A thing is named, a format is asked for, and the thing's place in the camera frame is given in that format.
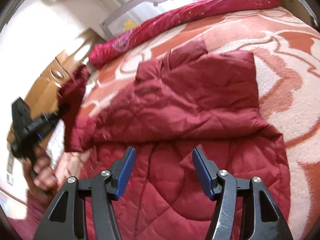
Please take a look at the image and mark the dark red quilted jacket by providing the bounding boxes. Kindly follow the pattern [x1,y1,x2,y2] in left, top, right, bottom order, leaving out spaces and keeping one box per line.
[57,40,290,239]

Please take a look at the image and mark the person's left hand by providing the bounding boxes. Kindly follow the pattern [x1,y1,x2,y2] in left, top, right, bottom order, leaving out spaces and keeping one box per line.
[22,146,57,196]

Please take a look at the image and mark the wooden headboard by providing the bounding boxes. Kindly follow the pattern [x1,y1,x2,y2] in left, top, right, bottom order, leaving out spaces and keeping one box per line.
[6,28,106,156]

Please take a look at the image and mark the white bed sheet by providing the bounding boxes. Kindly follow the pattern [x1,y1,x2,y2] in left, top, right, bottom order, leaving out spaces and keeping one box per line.
[4,114,66,188]

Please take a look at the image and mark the crimson rolled duvet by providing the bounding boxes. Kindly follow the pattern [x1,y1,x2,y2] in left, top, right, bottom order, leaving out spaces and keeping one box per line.
[88,0,280,69]

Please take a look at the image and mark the orange white patterned blanket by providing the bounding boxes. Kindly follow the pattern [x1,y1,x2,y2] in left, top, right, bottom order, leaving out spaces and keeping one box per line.
[80,7,319,239]

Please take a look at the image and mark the grey bed guard rail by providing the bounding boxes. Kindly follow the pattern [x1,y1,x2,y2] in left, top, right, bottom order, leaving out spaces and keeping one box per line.
[100,0,200,39]

